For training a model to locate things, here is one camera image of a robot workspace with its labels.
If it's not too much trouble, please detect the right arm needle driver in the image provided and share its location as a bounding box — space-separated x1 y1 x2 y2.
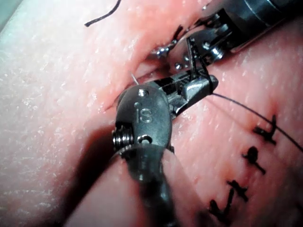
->
112 76 190 155

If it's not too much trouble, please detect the right arm needle driver jaw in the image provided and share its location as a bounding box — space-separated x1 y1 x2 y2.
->
181 75 219 112
175 69 209 88

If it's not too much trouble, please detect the left arm needle driver jaw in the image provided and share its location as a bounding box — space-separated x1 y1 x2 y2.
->
186 37 200 79

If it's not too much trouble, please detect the left arm needle driver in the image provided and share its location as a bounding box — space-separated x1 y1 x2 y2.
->
176 7 240 62

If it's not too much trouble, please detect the black thread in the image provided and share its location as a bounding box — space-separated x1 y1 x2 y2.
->
84 0 303 152

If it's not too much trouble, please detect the black stitching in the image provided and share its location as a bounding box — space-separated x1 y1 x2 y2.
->
173 25 184 43
207 113 278 225

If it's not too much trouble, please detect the tissue pad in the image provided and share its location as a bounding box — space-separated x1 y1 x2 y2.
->
0 0 303 227

